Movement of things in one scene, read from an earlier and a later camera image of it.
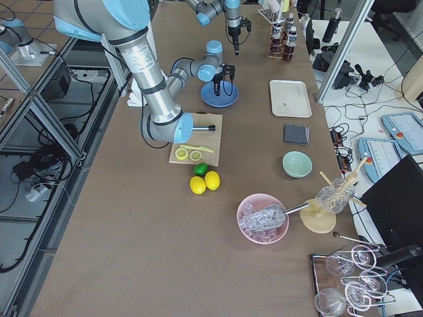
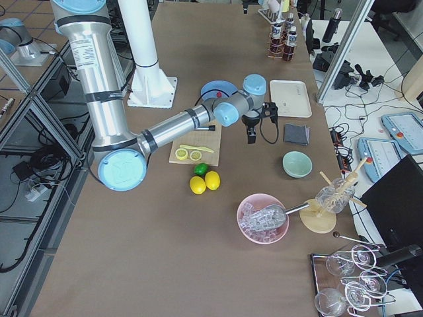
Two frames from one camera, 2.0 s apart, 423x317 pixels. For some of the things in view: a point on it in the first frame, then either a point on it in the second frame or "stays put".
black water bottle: (332, 28) stays put
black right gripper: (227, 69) -> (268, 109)
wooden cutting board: (211, 139) stays put
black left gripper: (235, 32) -> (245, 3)
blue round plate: (229, 93) stays put
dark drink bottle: (289, 22) stays put
